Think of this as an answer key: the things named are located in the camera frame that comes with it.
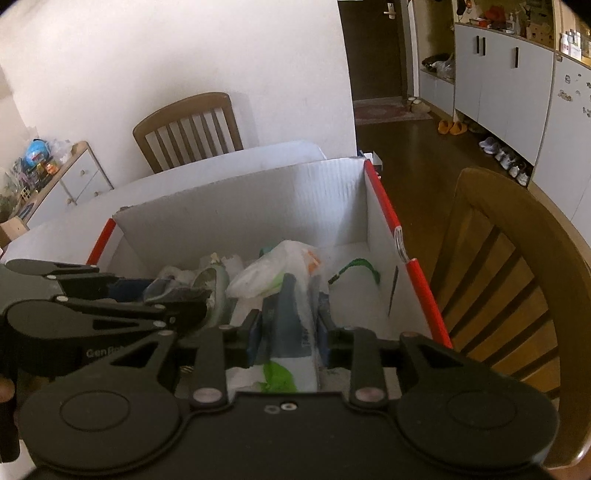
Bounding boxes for red cardboard box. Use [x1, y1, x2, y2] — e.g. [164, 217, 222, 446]
[85, 156, 454, 398]

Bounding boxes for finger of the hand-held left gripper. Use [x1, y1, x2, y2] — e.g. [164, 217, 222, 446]
[46, 295, 209, 342]
[4, 258, 155, 304]

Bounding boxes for pale green pouch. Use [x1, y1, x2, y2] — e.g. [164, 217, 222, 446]
[191, 265, 232, 324]

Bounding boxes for wooden sideboard with white drawers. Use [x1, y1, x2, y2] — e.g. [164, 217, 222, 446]
[0, 141, 115, 232]

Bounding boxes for clear bag on shoe shelf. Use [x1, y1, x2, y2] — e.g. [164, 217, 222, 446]
[421, 53, 455, 81]

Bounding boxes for silver snack packet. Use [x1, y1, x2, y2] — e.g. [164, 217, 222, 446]
[143, 274, 213, 303]

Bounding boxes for patterned door mat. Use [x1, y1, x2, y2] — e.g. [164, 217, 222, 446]
[353, 98, 435, 125]

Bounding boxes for dark wooden door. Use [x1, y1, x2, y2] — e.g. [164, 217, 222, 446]
[339, 0, 411, 100]

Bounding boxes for white stickered cabinet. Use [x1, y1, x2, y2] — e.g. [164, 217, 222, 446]
[526, 55, 591, 222]

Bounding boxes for green embroidered tassel sachet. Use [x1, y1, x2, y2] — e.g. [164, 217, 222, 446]
[328, 260, 382, 287]

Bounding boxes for wooden slat-back chair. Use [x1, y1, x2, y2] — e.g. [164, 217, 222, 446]
[133, 92, 245, 174]
[429, 167, 591, 469]

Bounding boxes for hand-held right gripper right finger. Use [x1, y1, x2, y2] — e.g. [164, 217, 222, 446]
[318, 318, 504, 408]

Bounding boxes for white bottle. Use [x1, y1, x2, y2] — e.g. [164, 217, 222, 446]
[558, 30, 583, 58]

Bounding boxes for white wet wipes packet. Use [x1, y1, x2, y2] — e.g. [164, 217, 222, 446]
[226, 239, 334, 393]

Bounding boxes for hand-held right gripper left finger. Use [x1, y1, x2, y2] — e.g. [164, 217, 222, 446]
[90, 309, 264, 408]

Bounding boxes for grey door cabinet unit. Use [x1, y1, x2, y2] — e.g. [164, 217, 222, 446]
[418, 21, 555, 178]

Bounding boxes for blue round toy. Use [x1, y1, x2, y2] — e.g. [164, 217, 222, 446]
[25, 138, 51, 166]

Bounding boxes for row of white sneakers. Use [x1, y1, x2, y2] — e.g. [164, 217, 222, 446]
[479, 137, 531, 188]

